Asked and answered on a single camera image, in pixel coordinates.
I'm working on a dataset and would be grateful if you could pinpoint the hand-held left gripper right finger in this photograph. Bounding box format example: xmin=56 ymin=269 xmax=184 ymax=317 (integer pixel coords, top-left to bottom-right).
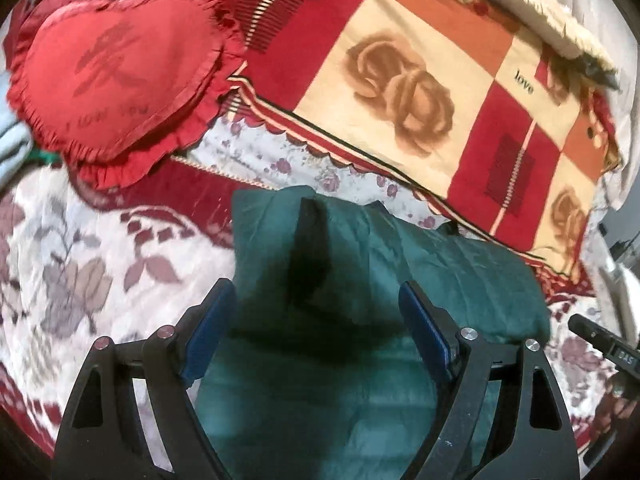
xmin=397 ymin=280 xmax=583 ymax=480

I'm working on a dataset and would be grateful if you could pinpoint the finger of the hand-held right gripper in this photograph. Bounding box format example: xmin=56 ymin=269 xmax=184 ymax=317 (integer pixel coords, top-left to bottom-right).
xmin=570 ymin=313 xmax=621 ymax=361

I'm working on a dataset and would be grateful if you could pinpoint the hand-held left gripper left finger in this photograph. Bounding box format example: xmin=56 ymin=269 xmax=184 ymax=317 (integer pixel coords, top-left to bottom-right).
xmin=54 ymin=277 xmax=238 ymax=480

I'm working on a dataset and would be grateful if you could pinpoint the green puffer jacket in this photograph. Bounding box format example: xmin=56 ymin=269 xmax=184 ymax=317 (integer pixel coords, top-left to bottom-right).
xmin=192 ymin=185 xmax=553 ymax=480

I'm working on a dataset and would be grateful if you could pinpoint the person's right hand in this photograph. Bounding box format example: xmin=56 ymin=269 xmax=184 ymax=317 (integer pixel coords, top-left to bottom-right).
xmin=597 ymin=375 xmax=640 ymax=441

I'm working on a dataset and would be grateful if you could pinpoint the floral white bedspread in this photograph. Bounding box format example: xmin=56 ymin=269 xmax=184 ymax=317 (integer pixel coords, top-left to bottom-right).
xmin=0 ymin=110 xmax=640 ymax=461

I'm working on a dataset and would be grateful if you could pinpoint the light blue cloth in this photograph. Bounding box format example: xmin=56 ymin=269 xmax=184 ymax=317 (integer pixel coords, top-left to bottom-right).
xmin=0 ymin=67 xmax=37 ymax=188

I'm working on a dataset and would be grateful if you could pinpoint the red heart-shaped pillow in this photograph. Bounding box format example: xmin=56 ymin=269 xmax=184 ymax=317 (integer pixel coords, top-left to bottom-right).
xmin=7 ymin=0 xmax=248 ymax=191

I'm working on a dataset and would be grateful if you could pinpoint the red cream rose blanket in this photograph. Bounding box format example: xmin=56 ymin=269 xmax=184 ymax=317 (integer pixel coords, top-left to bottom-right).
xmin=190 ymin=0 xmax=623 ymax=281

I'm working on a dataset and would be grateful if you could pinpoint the cream fluffy cloth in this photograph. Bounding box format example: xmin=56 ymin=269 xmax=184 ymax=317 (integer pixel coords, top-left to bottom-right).
xmin=470 ymin=0 xmax=618 ymax=86

